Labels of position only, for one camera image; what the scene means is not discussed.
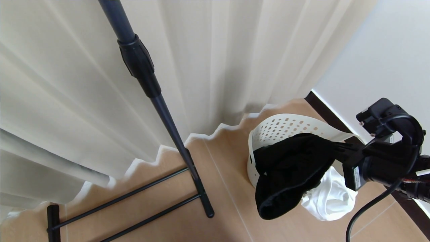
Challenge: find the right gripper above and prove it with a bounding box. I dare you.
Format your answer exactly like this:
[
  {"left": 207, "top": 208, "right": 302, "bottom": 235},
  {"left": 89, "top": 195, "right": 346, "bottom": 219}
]
[{"left": 342, "top": 141, "right": 409, "bottom": 193}]

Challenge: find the black garment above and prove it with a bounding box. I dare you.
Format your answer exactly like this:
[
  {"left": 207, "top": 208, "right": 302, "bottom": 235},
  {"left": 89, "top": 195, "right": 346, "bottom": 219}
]
[{"left": 253, "top": 133, "right": 340, "bottom": 220}]

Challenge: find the white laundry basket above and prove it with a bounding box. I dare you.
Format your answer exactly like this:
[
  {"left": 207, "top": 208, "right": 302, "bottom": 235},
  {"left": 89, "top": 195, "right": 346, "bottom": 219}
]
[{"left": 247, "top": 114, "right": 365, "bottom": 189}]

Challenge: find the black clothes rack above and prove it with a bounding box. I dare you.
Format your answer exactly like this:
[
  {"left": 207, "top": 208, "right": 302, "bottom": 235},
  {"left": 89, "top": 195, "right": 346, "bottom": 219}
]
[{"left": 47, "top": 0, "right": 215, "bottom": 242}]

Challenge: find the white garment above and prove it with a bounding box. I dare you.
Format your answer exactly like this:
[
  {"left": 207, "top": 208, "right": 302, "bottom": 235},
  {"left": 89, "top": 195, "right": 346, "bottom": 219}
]
[{"left": 301, "top": 166, "right": 358, "bottom": 221}]

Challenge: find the white curtain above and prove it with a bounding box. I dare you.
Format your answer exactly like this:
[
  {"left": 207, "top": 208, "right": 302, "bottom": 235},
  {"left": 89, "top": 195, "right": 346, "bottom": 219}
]
[
  {"left": 0, "top": 129, "right": 111, "bottom": 219},
  {"left": 0, "top": 0, "right": 378, "bottom": 182}
]

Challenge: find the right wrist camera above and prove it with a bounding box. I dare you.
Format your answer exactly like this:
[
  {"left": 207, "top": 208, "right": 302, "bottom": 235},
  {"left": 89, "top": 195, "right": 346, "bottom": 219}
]
[{"left": 356, "top": 97, "right": 424, "bottom": 147}]

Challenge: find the black cable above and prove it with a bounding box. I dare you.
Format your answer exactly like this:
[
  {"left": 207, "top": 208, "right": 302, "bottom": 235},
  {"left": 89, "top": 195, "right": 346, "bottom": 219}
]
[{"left": 345, "top": 114, "right": 424, "bottom": 242}]

